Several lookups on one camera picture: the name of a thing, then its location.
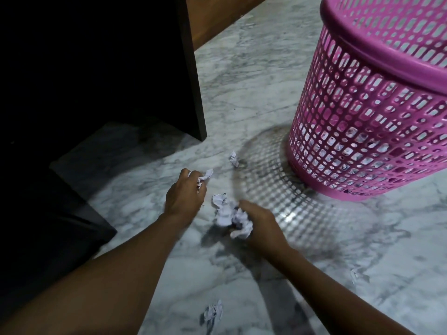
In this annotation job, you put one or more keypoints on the dark wooden cabinet door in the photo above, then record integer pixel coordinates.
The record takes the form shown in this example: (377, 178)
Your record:
(42, 240)

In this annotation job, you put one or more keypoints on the person's right forearm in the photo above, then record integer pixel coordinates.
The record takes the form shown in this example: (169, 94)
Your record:
(335, 296)

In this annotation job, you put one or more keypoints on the dark wooden cabinet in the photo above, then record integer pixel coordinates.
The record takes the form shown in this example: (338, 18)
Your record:
(104, 66)

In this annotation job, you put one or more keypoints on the person's left forearm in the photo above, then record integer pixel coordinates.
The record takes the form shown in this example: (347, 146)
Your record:
(97, 282)

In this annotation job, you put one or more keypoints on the pink plastic basket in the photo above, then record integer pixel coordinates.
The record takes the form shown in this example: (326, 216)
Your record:
(366, 101)

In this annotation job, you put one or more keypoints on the person's right hand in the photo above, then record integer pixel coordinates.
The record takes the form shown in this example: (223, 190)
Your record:
(265, 230)

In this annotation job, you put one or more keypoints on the person's left hand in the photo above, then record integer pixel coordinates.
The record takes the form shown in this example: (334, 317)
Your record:
(183, 202)

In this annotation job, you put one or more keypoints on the brown wooden room door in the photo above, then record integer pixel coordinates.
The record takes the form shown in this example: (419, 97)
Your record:
(216, 13)

